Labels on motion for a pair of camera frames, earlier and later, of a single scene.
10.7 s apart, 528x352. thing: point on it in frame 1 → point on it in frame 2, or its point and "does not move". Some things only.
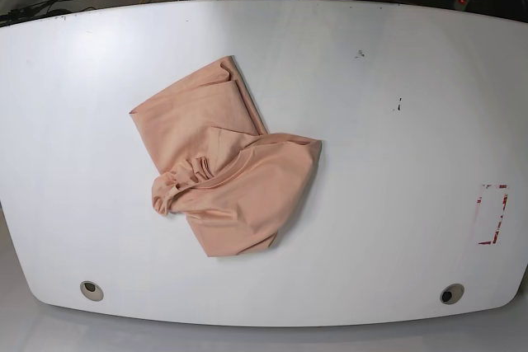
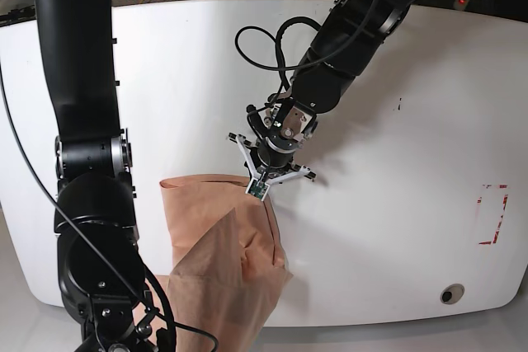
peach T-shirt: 238,185 → 228,266
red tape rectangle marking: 496,232 does not move
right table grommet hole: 451,293 does not move
